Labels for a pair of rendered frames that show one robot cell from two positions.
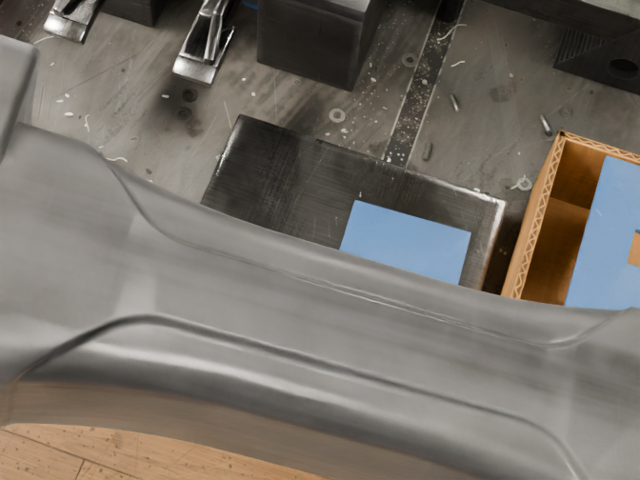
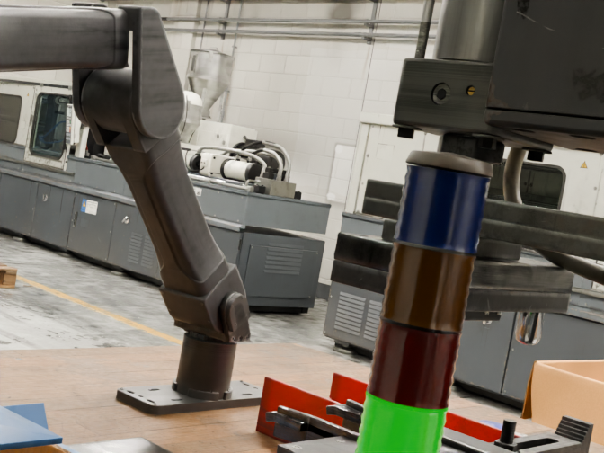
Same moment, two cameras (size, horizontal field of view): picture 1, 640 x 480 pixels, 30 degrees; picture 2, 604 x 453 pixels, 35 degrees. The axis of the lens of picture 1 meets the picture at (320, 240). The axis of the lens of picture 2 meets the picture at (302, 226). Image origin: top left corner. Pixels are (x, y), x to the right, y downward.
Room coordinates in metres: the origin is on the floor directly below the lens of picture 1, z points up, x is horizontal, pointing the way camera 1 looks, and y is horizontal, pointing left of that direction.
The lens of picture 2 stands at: (0.75, -0.60, 1.18)
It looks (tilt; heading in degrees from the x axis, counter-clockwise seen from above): 3 degrees down; 120
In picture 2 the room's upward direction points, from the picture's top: 10 degrees clockwise
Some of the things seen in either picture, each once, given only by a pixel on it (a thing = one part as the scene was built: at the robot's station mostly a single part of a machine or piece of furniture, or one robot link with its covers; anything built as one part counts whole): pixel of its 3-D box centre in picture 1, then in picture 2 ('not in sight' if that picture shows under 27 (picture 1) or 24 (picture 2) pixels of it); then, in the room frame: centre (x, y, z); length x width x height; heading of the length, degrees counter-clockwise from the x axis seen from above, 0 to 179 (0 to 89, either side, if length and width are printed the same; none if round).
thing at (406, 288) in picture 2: not in sight; (427, 285); (0.58, -0.19, 1.14); 0.04 x 0.04 x 0.03
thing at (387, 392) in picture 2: not in sight; (413, 360); (0.58, -0.19, 1.10); 0.04 x 0.04 x 0.03
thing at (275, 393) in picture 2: not in sight; (386, 434); (0.36, 0.31, 0.93); 0.25 x 0.12 x 0.06; 169
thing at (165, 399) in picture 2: not in sight; (206, 367); (0.12, 0.32, 0.94); 0.20 x 0.07 x 0.08; 79
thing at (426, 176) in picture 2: not in sight; (441, 208); (0.58, -0.19, 1.17); 0.04 x 0.04 x 0.03
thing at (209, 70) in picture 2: not in sight; (213, 111); (-4.52, 6.60, 1.60); 2.54 x 0.84 x 1.26; 165
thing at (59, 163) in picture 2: not in sight; (48, 126); (-6.40, 6.47, 1.21); 0.86 x 0.10 x 0.79; 165
